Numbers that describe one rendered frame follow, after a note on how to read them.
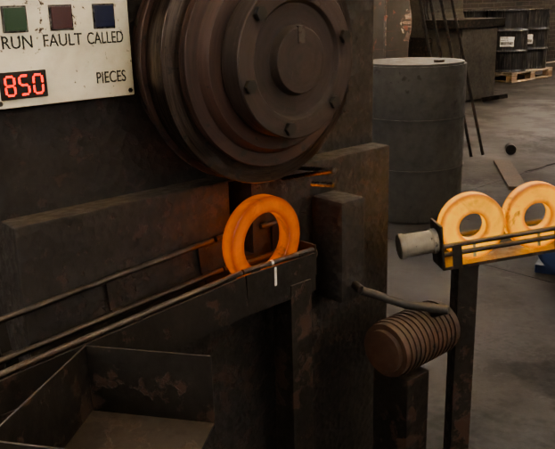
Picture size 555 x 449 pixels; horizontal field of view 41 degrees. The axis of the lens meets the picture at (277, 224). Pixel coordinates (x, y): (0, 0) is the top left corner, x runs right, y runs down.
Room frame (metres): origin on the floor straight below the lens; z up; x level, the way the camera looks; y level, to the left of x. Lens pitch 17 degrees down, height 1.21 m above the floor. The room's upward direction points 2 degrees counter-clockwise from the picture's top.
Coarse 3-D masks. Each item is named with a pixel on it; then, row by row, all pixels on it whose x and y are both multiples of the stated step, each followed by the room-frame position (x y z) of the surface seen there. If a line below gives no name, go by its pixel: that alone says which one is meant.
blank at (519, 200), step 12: (516, 192) 1.65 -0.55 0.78; (528, 192) 1.65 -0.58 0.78; (540, 192) 1.65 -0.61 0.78; (552, 192) 1.65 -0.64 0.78; (504, 204) 1.66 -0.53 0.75; (516, 204) 1.64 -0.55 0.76; (528, 204) 1.65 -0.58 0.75; (552, 204) 1.65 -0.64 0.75; (504, 216) 1.65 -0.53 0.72; (516, 216) 1.64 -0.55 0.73; (552, 216) 1.65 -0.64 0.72; (504, 228) 1.66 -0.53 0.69; (516, 228) 1.64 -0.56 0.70; (528, 228) 1.65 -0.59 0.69; (516, 240) 1.64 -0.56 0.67; (552, 240) 1.65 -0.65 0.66
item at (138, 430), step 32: (96, 352) 1.03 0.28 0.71; (128, 352) 1.01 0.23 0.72; (160, 352) 1.00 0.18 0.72; (64, 384) 0.96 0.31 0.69; (96, 384) 1.03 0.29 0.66; (128, 384) 1.02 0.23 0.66; (160, 384) 1.00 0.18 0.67; (192, 384) 0.99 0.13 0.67; (32, 416) 0.88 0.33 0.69; (64, 416) 0.95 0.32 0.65; (96, 416) 1.01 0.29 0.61; (128, 416) 1.01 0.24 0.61; (160, 416) 1.00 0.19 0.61; (192, 416) 0.99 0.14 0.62; (0, 448) 0.77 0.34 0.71; (32, 448) 0.76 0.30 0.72; (64, 448) 0.76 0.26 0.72; (96, 448) 0.94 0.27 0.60; (128, 448) 0.93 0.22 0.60; (160, 448) 0.93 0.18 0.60; (192, 448) 0.93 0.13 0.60
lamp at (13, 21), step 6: (6, 12) 1.22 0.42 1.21; (12, 12) 1.23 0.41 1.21; (18, 12) 1.23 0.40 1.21; (24, 12) 1.24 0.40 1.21; (6, 18) 1.22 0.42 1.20; (12, 18) 1.22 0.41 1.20; (18, 18) 1.23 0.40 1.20; (24, 18) 1.24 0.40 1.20; (6, 24) 1.22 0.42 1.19; (12, 24) 1.22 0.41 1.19; (18, 24) 1.23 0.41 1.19; (24, 24) 1.24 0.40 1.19; (6, 30) 1.22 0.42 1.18; (12, 30) 1.22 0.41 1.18; (18, 30) 1.23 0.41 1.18
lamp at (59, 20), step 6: (54, 6) 1.27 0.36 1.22; (60, 6) 1.28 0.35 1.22; (66, 6) 1.29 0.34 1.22; (54, 12) 1.27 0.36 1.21; (60, 12) 1.28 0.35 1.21; (66, 12) 1.29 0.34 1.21; (54, 18) 1.27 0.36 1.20; (60, 18) 1.28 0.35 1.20; (66, 18) 1.29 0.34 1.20; (54, 24) 1.27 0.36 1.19; (60, 24) 1.28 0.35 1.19; (66, 24) 1.29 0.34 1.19
